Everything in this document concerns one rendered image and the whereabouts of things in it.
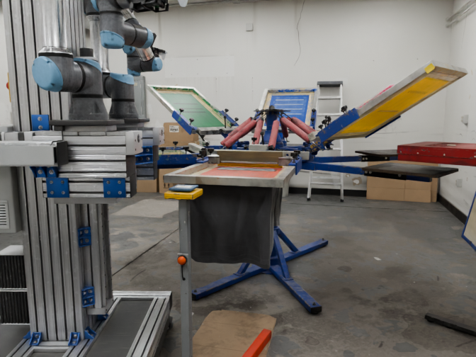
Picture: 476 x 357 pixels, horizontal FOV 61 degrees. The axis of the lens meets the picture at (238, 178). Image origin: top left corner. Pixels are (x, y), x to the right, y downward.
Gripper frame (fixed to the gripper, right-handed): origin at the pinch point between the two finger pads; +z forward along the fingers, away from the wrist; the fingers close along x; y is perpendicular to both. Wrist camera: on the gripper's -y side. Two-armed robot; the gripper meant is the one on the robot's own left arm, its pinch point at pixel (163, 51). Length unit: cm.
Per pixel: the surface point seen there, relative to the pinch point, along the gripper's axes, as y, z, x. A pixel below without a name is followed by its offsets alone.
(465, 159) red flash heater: 38, 14, 183
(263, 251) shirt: 94, -46, 102
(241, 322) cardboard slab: 156, -14, 83
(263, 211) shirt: 73, -46, 99
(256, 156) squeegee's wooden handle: 56, 1, 73
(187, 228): 79, -79, 76
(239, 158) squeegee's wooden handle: 58, -1, 62
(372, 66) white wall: -42, 424, 74
